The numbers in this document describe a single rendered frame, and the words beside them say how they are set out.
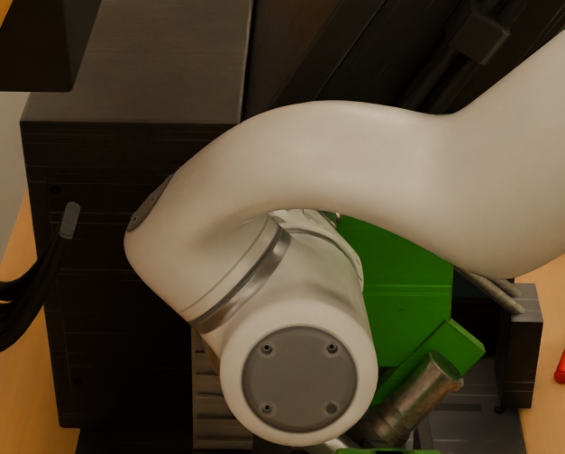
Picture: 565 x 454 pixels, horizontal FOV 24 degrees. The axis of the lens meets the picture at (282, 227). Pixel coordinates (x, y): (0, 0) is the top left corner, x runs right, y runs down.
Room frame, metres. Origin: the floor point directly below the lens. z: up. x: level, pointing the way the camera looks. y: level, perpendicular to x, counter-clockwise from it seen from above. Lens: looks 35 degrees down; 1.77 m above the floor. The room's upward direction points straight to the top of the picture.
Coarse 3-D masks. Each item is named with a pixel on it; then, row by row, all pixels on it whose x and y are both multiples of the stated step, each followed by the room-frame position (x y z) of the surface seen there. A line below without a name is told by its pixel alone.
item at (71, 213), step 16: (64, 224) 0.73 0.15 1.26; (64, 240) 0.72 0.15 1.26; (48, 256) 0.73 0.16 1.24; (64, 256) 0.72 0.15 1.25; (32, 272) 0.76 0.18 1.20; (48, 272) 0.72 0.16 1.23; (0, 288) 0.76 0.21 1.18; (16, 288) 0.76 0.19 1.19; (32, 288) 0.72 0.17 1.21; (48, 288) 0.71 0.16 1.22; (0, 304) 0.75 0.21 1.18; (16, 304) 0.75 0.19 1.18; (32, 304) 0.71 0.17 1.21; (0, 320) 0.74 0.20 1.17; (16, 320) 0.71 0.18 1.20; (32, 320) 0.71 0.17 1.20; (0, 336) 0.71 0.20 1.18; (16, 336) 0.71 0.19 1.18
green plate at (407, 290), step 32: (352, 224) 0.84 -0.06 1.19; (384, 256) 0.83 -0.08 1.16; (416, 256) 0.83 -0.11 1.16; (384, 288) 0.82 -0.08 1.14; (416, 288) 0.82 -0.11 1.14; (448, 288) 0.82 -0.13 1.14; (384, 320) 0.82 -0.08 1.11; (416, 320) 0.82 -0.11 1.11; (448, 320) 0.82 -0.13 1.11; (384, 352) 0.81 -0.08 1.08
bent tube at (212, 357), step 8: (328, 216) 0.81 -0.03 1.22; (336, 224) 0.81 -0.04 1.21; (200, 336) 0.79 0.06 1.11; (208, 352) 0.79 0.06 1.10; (216, 360) 0.78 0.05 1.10; (216, 368) 0.78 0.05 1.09; (336, 440) 0.76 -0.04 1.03; (344, 440) 0.77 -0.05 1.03; (352, 440) 0.78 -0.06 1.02; (304, 448) 0.76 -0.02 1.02; (312, 448) 0.76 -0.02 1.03; (320, 448) 0.76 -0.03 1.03; (328, 448) 0.76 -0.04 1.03; (336, 448) 0.76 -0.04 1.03; (344, 448) 0.76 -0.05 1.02; (352, 448) 0.77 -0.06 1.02; (360, 448) 0.77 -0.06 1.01
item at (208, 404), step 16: (192, 336) 0.83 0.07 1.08; (192, 352) 0.83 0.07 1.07; (192, 368) 0.83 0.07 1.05; (208, 368) 0.83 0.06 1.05; (384, 368) 0.82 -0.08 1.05; (192, 384) 0.82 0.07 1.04; (208, 384) 0.82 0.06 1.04; (192, 400) 0.82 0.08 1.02; (208, 400) 0.81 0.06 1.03; (224, 400) 0.81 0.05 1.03; (208, 416) 0.81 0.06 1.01; (224, 416) 0.81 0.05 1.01; (208, 432) 0.81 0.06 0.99; (224, 432) 0.81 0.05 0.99; (240, 432) 0.81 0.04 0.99; (352, 432) 0.81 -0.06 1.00; (368, 432) 0.81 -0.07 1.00; (208, 448) 0.81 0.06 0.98; (224, 448) 0.81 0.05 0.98; (240, 448) 0.81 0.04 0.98; (384, 448) 0.80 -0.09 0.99; (400, 448) 0.80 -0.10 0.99
